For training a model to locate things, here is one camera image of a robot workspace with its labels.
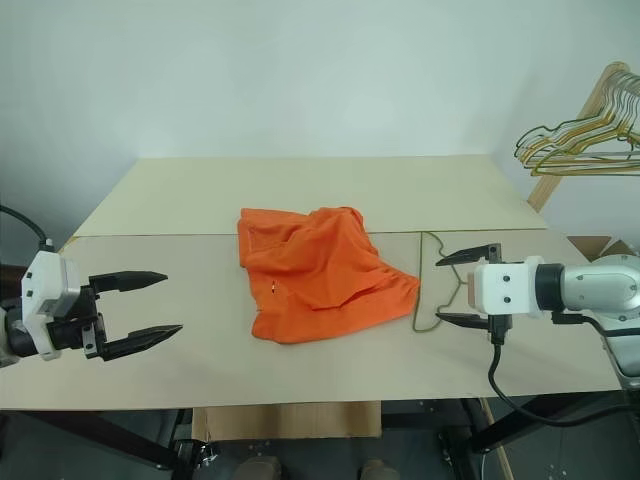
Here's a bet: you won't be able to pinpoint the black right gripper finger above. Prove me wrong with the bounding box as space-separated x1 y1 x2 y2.
435 311 486 331
435 244 489 267

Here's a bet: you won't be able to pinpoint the light wooden slat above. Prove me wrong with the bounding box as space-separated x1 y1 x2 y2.
491 438 517 480

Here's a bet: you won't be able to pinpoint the brown cardboard box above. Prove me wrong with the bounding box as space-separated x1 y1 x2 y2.
566 234 636 264

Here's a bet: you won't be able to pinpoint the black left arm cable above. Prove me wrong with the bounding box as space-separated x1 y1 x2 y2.
0 203 55 252

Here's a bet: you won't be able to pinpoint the light wooden hanger rack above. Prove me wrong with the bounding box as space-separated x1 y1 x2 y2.
526 60 640 212

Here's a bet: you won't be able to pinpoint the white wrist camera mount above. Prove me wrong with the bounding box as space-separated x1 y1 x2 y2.
21 251 82 362
471 255 545 319

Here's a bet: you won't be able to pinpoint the orange shorts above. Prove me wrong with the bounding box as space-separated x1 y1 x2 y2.
235 204 422 347

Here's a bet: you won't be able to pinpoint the olive green wire hanger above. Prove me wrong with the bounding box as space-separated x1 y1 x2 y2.
411 230 475 334

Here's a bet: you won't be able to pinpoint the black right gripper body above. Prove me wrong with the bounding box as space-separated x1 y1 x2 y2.
466 242 503 332

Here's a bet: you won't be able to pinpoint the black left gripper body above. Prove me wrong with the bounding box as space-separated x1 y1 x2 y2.
46 283 109 362

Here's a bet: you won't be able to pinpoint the silver wire hanger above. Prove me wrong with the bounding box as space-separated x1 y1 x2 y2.
522 69 640 164

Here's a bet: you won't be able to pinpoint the dark green wire hanger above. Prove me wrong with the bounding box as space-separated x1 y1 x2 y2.
514 113 640 153

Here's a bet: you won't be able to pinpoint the gold wire hanger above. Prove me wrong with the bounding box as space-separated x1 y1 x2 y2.
519 74 640 177

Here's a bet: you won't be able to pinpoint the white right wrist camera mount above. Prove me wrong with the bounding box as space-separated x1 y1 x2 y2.
471 255 545 319

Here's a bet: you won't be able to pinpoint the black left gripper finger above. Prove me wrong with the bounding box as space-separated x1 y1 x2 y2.
101 324 184 363
89 270 169 297

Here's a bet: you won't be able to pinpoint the black metal table frame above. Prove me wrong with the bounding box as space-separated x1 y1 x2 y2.
0 395 640 480

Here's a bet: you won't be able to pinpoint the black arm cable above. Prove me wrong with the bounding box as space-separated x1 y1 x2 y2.
486 308 640 429
0 203 55 252

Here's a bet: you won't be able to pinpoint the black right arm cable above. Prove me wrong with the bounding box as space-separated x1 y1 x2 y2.
486 308 640 429

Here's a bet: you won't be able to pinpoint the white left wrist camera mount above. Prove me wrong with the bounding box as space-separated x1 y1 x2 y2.
21 251 82 362

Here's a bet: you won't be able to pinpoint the cardboard box under table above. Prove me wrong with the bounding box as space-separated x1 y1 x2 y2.
191 399 384 445

